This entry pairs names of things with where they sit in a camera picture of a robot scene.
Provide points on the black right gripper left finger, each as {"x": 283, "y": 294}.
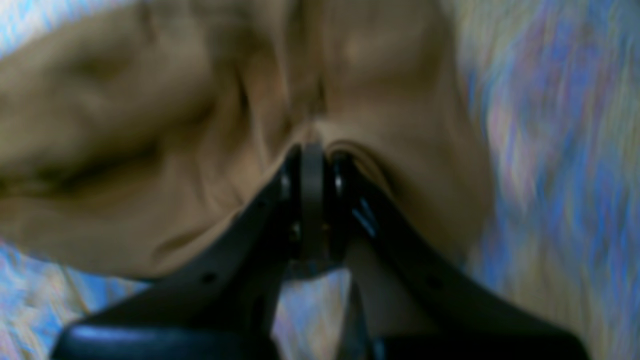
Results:
{"x": 220, "y": 306}

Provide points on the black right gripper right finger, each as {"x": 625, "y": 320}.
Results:
{"x": 416, "y": 305}

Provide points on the brown t-shirt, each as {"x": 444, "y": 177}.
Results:
{"x": 131, "y": 138}

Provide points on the patterned tablecloth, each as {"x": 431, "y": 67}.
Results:
{"x": 553, "y": 84}

